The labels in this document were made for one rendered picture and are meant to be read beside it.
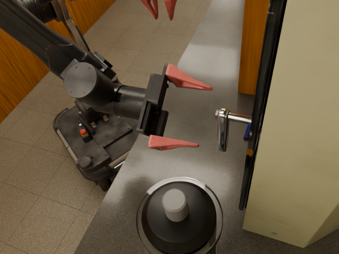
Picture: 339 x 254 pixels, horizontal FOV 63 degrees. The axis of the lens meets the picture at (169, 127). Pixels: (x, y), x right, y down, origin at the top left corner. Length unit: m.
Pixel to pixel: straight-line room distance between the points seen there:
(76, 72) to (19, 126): 2.02
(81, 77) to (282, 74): 0.29
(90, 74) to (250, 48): 0.41
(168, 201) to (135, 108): 0.20
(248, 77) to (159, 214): 0.51
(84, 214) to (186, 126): 1.17
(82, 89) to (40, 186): 1.59
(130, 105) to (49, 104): 2.04
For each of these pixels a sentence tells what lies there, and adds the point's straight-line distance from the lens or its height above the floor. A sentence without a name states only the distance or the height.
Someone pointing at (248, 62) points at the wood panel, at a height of 1.05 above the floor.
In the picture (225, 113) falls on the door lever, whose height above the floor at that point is 1.21.
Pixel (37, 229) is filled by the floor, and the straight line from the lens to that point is 1.87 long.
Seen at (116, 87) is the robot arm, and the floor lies 1.18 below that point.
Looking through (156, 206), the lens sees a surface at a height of 1.18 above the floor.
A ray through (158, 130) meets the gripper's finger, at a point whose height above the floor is 1.12.
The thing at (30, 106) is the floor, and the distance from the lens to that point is 2.57.
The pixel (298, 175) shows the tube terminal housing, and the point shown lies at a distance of 0.38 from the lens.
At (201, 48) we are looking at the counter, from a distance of 0.97.
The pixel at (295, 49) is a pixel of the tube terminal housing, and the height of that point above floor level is 1.35.
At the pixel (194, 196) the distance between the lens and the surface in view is 0.35.
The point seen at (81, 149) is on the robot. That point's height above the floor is 0.24.
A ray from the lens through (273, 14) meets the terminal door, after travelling 0.25.
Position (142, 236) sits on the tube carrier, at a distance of 0.36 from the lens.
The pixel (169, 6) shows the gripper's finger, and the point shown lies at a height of 1.15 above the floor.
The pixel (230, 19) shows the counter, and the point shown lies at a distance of 1.11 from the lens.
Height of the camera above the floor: 1.50
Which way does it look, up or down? 50 degrees down
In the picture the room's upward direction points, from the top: 11 degrees counter-clockwise
